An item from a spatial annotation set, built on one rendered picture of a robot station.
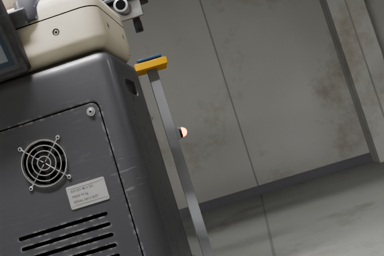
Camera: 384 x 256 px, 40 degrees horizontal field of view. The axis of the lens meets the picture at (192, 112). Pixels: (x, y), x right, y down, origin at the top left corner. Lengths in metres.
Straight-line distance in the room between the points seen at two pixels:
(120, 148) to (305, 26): 4.25
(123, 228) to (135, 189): 0.07
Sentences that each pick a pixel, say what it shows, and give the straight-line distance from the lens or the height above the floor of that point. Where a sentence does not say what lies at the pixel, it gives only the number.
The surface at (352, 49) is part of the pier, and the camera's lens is 4.80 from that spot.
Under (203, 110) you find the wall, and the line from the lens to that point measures 4.97.
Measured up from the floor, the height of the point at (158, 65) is 0.93.
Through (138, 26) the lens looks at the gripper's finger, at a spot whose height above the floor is 1.11.
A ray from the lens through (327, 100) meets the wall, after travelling 5.01.
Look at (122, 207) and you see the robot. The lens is 0.93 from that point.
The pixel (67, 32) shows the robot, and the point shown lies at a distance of 0.97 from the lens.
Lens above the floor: 0.57
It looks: 4 degrees up
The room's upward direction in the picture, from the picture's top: 17 degrees counter-clockwise
